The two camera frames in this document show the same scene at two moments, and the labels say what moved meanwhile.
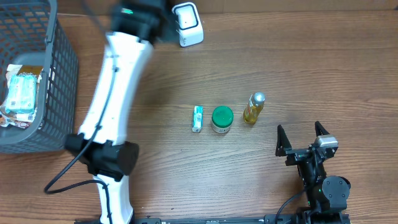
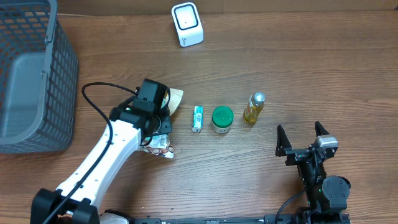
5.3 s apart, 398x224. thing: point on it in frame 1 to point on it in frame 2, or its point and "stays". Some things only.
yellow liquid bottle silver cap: (255, 104) stays
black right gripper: (302, 154) stays
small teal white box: (197, 119) stays
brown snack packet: (30, 70) to (161, 144)
